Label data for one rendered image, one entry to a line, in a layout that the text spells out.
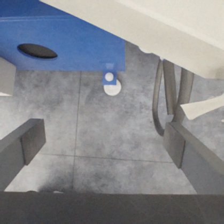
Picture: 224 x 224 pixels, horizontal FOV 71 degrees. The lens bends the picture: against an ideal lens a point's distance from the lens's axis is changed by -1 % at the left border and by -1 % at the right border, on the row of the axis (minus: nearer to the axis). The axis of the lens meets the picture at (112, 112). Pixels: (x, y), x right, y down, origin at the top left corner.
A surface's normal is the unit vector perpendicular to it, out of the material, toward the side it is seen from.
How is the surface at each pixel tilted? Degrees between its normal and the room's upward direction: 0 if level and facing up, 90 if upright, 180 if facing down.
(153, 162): 0
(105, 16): 90
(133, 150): 0
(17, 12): 0
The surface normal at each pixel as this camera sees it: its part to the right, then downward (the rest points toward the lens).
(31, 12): -0.08, -0.11
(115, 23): -0.49, 0.87
